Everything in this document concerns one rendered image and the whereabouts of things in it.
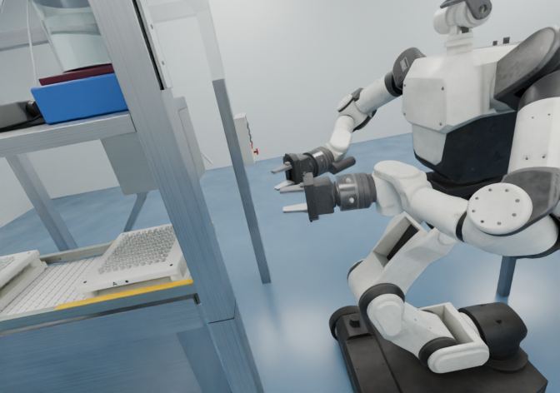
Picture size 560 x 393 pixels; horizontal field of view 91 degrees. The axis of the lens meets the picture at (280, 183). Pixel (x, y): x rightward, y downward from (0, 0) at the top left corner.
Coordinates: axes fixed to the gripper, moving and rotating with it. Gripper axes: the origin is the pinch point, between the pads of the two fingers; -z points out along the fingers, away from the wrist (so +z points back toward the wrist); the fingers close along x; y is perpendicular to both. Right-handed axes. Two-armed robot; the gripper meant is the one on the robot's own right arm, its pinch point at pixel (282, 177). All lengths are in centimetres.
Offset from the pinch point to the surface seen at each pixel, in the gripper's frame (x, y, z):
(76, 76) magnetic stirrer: -36, 7, -40
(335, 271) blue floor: 98, 42, 56
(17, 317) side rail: 13, 16, -71
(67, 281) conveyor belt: 16, 29, -62
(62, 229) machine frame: 33, 126, -72
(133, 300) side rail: 14.6, 1.4, -47.6
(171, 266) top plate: 9.2, -1.0, -37.4
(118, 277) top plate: 9.2, 5.2, -48.4
